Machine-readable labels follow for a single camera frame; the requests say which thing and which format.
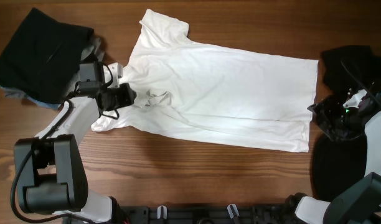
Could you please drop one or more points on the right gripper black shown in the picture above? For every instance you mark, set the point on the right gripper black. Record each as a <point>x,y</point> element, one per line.
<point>327,106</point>

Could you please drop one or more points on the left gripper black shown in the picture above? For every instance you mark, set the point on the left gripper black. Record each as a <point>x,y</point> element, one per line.
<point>128,99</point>

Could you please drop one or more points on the white t-shirt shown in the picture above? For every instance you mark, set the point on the white t-shirt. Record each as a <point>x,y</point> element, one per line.
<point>208,93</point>

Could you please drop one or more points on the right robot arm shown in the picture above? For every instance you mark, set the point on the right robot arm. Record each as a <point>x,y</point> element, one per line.
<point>360,203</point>

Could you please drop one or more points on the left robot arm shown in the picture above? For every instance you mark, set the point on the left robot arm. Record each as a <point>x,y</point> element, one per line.
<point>50,180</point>

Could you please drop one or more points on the black unfolded garment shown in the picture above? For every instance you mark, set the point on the black unfolded garment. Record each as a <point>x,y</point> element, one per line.
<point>336,166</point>

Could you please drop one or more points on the blue folded shirt in stack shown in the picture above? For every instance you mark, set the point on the blue folded shirt in stack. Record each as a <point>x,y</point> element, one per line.
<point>45,105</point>

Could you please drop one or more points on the black folded shirt on stack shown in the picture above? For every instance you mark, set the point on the black folded shirt on stack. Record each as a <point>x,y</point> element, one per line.
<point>42,56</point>

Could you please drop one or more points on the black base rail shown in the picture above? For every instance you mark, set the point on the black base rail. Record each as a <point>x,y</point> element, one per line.
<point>231,214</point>

